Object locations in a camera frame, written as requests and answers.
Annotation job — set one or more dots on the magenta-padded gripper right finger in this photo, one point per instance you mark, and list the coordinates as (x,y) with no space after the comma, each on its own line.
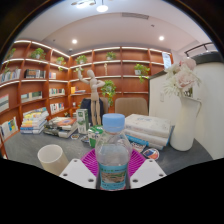
(146,173)

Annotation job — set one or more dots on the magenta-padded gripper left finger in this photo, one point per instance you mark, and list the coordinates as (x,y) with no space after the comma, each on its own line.
(78,173)

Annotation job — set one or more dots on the clear blue-capped water bottle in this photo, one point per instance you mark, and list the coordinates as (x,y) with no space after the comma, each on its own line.
(113,153)

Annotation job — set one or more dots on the colourful oval sticker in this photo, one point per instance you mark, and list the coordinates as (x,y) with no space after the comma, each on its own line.
(150,153)

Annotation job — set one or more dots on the cream plastic cup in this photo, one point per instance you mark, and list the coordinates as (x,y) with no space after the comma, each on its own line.
(53,161)

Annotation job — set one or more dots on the stack of white books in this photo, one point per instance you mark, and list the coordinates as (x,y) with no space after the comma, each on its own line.
(148,128)

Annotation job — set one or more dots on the stack of dark books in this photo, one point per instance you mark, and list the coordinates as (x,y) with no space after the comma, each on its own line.
(61,126)

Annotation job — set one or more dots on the tall green and white carton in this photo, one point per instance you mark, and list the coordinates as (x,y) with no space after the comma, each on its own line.
(82,121)

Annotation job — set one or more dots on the white pitcher vase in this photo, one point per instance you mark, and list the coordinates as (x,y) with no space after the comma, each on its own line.
(185,126)

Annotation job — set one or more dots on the dark blue chair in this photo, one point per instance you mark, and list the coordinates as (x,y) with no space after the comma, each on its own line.
(86,108)

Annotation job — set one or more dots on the stack of colourful books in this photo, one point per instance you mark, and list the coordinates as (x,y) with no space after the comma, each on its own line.
(33,121)

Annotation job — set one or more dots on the wooden artist mannequin figure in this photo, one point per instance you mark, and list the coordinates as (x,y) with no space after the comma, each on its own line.
(95,96)

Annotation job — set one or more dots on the white and pink flower bouquet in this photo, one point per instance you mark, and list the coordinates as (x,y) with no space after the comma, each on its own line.
(183,78)

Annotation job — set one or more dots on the round recessed ceiling light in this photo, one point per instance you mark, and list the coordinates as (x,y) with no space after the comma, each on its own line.
(161,38)
(74,41)

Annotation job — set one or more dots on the dark metal railing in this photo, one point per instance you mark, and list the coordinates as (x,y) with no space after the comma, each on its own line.
(200,46)

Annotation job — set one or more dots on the ceiling air vent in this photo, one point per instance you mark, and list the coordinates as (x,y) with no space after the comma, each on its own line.
(135,15)

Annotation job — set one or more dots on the branched ceiling lamp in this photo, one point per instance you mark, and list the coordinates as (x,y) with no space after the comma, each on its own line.
(101,7)

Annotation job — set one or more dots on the white wall switch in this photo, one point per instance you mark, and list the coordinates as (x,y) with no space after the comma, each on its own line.
(161,96)

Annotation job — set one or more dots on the wooden wall shelf unit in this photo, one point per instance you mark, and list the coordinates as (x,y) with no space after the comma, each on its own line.
(126,71)

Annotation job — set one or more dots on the white paper wall notice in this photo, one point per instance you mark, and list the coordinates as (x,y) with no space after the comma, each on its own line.
(166,60)

